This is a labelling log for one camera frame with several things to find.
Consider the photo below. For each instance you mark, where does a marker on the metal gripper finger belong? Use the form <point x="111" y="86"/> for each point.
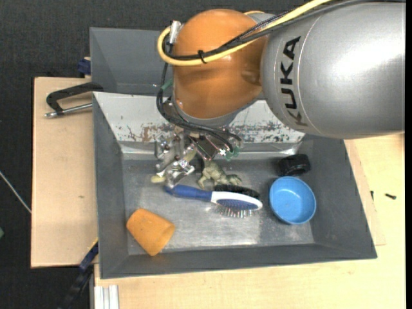
<point x="164" y="165"/>
<point x="177" y="172"/>

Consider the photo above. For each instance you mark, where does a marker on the green toy dinosaur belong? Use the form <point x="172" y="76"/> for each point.
<point x="214" y="172"/>

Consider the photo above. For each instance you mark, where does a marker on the blue and white hairbrush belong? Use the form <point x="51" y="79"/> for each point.
<point x="193" y="193"/>

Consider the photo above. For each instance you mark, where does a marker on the black oval brush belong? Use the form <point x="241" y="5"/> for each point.
<point x="238" y="191"/>

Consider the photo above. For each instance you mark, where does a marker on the orange plastic cup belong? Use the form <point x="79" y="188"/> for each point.
<point x="149" y="230"/>

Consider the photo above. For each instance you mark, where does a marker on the grey metal bin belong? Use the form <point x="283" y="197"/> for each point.
<point x="206" y="233"/>

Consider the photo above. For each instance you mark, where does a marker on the black round cap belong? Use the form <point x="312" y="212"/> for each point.
<point x="291" y="166"/>

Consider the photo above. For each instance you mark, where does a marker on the blue plastic bowl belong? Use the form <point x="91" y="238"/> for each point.
<point x="291" y="201"/>

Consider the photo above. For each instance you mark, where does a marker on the small black screw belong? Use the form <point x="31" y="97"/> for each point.
<point x="391" y="197"/>

